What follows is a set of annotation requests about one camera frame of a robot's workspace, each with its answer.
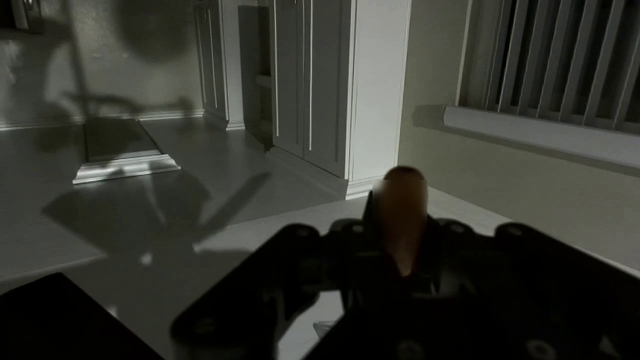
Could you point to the white upper kitchen cabinet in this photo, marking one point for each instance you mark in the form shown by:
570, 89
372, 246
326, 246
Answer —
361, 87

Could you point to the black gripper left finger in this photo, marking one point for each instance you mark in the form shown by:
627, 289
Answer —
266, 292

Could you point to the white vertical window blinds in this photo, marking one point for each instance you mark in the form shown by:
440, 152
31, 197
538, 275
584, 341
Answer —
560, 56

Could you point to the white blinds valance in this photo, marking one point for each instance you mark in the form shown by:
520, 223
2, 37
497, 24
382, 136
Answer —
540, 136

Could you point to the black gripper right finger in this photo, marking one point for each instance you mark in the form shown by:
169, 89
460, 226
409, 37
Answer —
532, 292

